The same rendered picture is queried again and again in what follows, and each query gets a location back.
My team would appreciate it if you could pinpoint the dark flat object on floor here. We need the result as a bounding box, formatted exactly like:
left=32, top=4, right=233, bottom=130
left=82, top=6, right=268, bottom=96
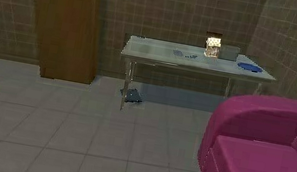
left=118, top=85, right=146, bottom=106

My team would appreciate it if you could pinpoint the grey metal table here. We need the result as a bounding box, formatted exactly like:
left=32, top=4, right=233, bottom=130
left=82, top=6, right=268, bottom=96
left=110, top=32, right=280, bottom=137

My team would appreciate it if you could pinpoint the brown patterned box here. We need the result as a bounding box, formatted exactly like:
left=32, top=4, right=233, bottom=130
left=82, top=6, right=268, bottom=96
left=202, top=30, right=225, bottom=60

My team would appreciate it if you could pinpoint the grey box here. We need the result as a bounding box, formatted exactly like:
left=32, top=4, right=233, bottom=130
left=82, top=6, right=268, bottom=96
left=217, top=43, right=242, bottom=63

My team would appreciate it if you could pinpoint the blue plate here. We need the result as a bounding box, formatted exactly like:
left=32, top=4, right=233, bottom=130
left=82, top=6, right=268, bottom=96
left=236, top=61, right=265, bottom=75

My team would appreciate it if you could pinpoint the brown wooden door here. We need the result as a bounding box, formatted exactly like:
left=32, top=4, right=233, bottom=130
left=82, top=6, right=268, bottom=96
left=9, top=0, right=111, bottom=88

